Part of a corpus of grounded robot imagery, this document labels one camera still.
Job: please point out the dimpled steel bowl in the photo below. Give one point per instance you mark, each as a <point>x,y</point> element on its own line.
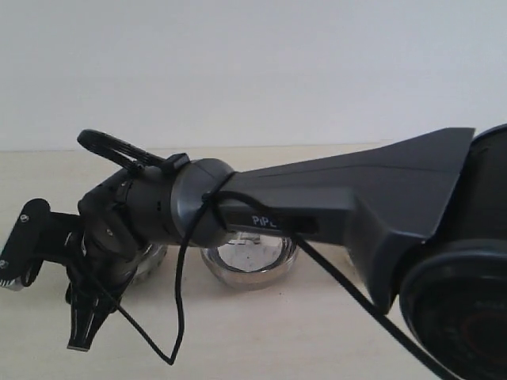
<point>151,260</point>

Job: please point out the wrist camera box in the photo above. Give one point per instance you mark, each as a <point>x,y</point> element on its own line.
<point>38,235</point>

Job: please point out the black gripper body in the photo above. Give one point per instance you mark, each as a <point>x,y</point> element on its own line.
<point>109,247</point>

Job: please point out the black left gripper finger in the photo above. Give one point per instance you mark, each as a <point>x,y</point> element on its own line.
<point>88,314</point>

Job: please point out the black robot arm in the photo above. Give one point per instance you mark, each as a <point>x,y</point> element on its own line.
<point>415,231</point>

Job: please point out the smooth steel bowl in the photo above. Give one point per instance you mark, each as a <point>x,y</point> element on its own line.
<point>251,262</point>

